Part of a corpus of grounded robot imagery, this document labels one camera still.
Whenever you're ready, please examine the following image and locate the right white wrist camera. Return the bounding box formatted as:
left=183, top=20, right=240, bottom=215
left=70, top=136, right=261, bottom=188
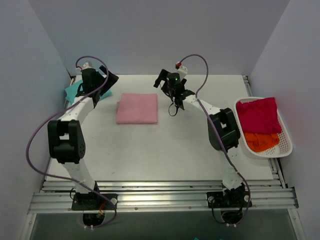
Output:
left=175, top=62, right=188, bottom=80

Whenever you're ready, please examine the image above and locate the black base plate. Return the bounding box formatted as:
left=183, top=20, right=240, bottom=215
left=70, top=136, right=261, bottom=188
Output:
left=206, top=191, right=253, bottom=209
left=71, top=192, right=118, bottom=211

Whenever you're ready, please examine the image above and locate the orange t-shirt in basket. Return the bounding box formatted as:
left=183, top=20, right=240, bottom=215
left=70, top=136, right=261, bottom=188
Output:
left=244, top=133, right=280, bottom=153

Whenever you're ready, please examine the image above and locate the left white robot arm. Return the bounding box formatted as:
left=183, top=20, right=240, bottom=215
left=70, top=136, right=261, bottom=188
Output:
left=47, top=61, right=119, bottom=210

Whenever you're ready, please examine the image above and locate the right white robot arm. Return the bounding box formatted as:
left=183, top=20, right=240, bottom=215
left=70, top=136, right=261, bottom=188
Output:
left=153, top=67, right=243, bottom=207

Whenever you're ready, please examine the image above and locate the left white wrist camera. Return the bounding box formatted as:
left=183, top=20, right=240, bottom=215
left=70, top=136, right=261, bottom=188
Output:
left=75, top=61, right=94, bottom=72

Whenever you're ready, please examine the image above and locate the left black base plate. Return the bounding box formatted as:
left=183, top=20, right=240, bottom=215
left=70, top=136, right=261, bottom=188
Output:
left=71, top=192, right=118, bottom=211

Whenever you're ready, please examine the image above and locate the magenta t-shirt in basket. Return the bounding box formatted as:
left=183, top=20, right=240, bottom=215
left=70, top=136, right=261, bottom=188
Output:
left=235, top=97, right=282, bottom=134

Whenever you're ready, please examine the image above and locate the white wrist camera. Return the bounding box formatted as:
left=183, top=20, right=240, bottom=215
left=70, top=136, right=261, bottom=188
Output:
left=175, top=62, right=188, bottom=80
left=75, top=61, right=94, bottom=72

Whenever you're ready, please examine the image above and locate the black loose cable loop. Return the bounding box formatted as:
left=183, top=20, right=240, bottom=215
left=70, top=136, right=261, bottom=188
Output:
left=167, top=96, right=181, bottom=117

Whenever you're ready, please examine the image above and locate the aluminium rail frame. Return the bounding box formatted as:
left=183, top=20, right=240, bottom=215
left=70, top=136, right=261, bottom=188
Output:
left=28, top=178, right=299, bottom=214

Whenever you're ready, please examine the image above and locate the pink t-shirt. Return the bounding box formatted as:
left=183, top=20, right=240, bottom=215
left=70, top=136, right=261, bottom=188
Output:
left=115, top=93, right=158, bottom=125

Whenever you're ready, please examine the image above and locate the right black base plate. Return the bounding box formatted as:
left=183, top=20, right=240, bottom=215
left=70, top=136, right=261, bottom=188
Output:
left=206, top=191, right=253, bottom=209

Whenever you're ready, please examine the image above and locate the teal folded t-shirt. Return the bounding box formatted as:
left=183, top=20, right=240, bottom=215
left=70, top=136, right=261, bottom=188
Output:
left=64, top=80, right=112, bottom=104

